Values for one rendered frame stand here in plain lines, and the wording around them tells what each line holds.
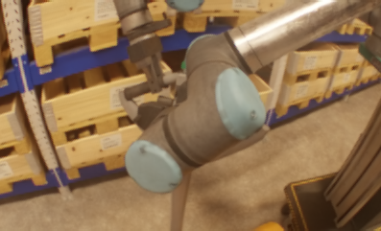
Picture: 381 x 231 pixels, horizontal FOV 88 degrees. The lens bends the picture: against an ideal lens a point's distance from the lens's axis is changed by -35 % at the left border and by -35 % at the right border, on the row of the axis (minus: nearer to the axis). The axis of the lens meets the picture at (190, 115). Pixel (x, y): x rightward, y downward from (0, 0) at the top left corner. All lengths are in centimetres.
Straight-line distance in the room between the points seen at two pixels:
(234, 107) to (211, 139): 5
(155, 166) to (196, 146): 6
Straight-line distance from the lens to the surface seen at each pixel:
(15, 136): 165
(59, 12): 129
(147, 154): 39
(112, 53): 148
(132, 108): 81
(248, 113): 35
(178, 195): 97
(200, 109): 36
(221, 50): 46
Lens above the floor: 177
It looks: 39 degrees down
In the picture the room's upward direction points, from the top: 6 degrees clockwise
